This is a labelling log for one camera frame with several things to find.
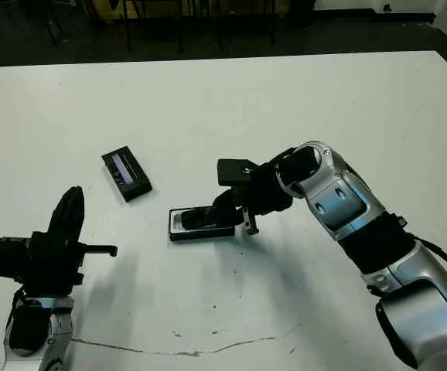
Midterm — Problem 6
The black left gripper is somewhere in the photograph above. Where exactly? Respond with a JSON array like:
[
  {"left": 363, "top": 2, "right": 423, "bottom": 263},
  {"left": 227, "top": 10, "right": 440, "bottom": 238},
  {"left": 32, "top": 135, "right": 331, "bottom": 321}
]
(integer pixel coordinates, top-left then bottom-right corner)
[{"left": 24, "top": 185, "right": 118, "bottom": 297}]

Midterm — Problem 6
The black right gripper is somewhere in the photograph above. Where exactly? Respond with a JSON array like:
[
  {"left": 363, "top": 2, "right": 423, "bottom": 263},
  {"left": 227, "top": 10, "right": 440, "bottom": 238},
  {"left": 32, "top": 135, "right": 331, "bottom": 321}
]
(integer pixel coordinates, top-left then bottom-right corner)
[{"left": 212, "top": 161, "right": 293, "bottom": 237}]

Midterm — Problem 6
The black box lid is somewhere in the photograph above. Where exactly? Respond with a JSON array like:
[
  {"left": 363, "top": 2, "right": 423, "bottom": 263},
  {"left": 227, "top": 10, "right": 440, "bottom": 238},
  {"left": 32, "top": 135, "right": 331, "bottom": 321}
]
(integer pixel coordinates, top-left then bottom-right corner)
[{"left": 101, "top": 145, "right": 153, "bottom": 203}]

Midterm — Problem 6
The black box with white insert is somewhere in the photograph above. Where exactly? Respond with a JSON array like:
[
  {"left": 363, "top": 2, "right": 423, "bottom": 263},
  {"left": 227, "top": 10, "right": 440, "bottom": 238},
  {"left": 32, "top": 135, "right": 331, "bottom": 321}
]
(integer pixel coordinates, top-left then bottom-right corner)
[{"left": 168, "top": 207, "right": 235, "bottom": 243}]

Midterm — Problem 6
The black trash bin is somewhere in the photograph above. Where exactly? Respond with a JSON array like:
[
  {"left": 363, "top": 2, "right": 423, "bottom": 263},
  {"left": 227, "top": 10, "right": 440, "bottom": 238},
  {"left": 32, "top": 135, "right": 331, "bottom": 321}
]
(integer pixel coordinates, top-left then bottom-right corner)
[{"left": 285, "top": 0, "right": 318, "bottom": 29}]

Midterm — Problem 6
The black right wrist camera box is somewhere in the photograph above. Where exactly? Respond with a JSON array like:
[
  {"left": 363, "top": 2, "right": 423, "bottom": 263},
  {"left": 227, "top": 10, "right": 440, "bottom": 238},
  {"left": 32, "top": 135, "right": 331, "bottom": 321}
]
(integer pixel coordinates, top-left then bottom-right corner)
[{"left": 217, "top": 158, "right": 254, "bottom": 187}]

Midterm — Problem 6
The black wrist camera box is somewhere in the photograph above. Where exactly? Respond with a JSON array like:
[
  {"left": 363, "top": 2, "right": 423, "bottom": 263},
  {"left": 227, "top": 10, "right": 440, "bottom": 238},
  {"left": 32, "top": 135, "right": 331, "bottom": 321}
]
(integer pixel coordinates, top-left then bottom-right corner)
[
  {"left": 217, "top": 158, "right": 254, "bottom": 187},
  {"left": 0, "top": 237, "right": 34, "bottom": 282}
]

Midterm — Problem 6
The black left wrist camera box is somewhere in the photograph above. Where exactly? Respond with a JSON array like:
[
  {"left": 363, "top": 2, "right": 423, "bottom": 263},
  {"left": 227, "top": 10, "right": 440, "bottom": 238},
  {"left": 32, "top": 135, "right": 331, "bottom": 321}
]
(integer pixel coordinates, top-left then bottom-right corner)
[{"left": 0, "top": 237, "right": 34, "bottom": 282}]

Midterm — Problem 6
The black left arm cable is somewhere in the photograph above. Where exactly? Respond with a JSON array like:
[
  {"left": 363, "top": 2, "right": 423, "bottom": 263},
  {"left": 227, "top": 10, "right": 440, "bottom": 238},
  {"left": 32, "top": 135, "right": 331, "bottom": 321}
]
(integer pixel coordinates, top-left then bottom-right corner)
[{"left": 3, "top": 289, "right": 26, "bottom": 349}]

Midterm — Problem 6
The black metal frame chair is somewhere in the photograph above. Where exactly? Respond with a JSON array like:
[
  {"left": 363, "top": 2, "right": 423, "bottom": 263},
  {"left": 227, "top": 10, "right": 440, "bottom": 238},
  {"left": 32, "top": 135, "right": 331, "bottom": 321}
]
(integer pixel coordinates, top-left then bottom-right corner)
[
  {"left": 44, "top": 0, "right": 107, "bottom": 49},
  {"left": 122, "top": 0, "right": 188, "bottom": 54}
]

